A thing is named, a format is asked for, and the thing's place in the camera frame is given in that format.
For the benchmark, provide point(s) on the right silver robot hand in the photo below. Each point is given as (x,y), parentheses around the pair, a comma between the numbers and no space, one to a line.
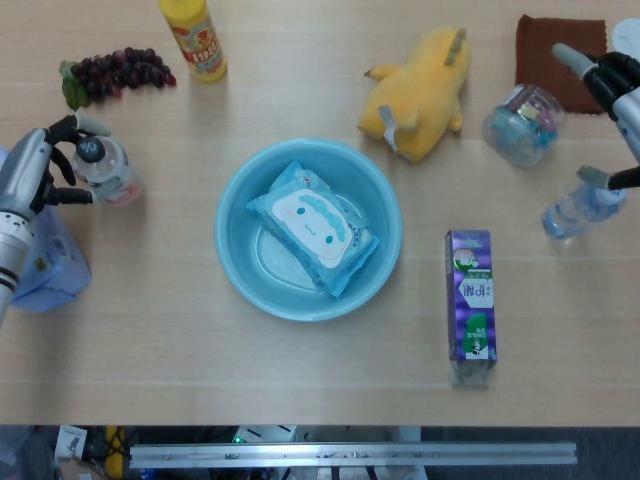
(625,105)

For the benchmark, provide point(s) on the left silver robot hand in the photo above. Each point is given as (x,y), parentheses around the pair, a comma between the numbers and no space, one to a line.
(22,170)

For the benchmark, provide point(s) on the clear drink bottle black cap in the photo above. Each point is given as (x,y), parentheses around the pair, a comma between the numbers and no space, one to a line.
(112,167)

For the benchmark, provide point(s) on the yellow plush dinosaur toy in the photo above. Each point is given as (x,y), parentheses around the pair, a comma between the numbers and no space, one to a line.
(425,95)

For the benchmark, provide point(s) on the blue wet wipes pack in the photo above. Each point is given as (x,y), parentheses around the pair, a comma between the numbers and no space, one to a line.
(315,225)

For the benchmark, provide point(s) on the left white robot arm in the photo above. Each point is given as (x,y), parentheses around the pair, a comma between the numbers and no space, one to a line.
(12,250)

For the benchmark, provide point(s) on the light blue plastic basin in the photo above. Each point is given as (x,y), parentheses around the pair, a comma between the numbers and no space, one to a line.
(229,220)

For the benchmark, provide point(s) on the brown folded cloth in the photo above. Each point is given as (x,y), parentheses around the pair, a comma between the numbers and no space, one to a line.
(545,55)

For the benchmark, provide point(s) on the blue tissue paper pack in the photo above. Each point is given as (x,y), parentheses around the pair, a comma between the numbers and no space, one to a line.
(55,265)

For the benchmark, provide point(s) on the clear jar of clips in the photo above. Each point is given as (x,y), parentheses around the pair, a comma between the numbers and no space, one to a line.
(522,127)

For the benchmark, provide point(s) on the clear water bottle white cap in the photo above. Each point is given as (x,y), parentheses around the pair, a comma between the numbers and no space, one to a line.
(575,215)

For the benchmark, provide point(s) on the purple plastic grape bunch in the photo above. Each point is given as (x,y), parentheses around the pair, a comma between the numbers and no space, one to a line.
(120,70)

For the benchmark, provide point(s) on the purple toothpaste box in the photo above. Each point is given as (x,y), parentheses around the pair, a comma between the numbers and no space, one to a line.
(472,300)

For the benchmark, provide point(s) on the aluminium profile rail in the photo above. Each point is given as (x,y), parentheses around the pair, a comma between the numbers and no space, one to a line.
(350,454)

